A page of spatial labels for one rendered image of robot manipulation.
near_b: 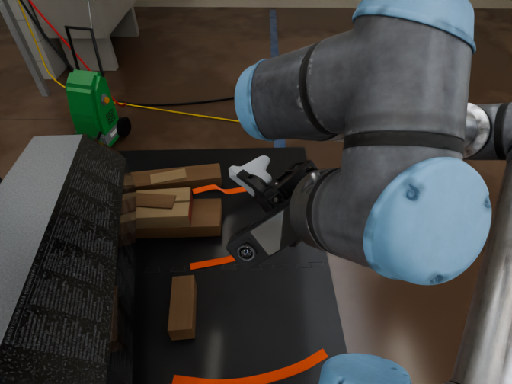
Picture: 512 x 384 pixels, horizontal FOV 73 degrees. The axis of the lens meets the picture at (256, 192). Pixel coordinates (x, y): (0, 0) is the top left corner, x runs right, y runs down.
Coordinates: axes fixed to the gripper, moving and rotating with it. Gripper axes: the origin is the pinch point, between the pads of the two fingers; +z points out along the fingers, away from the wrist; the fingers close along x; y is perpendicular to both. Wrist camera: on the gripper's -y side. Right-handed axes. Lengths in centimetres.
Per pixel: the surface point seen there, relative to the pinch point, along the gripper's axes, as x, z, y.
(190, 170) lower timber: -1, 201, 21
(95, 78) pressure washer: 93, 229, 11
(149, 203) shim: 0, 167, -15
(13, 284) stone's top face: 12, 74, -62
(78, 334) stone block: -14, 70, -58
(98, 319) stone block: -16, 76, -52
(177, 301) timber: -46, 125, -35
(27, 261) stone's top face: 15, 79, -56
